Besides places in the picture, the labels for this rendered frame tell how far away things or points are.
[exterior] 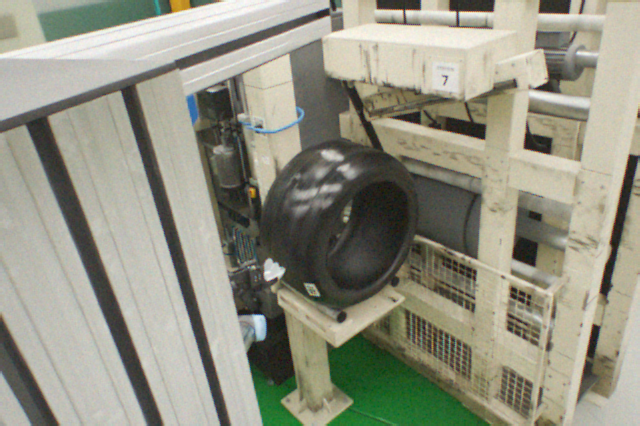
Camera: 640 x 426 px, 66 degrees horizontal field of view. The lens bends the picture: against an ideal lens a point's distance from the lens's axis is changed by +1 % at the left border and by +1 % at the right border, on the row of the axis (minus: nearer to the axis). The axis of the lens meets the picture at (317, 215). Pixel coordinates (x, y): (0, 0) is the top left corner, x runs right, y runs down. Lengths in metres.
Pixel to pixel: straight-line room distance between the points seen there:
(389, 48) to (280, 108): 0.44
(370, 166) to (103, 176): 1.39
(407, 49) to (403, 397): 1.78
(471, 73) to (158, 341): 1.30
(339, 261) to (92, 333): 1.80
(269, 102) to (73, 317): 1.56
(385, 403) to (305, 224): 1.41
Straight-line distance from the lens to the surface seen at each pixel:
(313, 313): 1.88
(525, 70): 1.53
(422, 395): 2.74
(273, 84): 1.76
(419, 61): 1.55
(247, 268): 1.53
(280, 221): 1.58
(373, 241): 2.01
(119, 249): 0.25
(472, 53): 1.47
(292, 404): 2.72
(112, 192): 0.24
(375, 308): 1.97
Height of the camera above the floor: 2.07
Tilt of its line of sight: 29 degrees down
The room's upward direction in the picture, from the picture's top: 7 degrees counter-clockwise
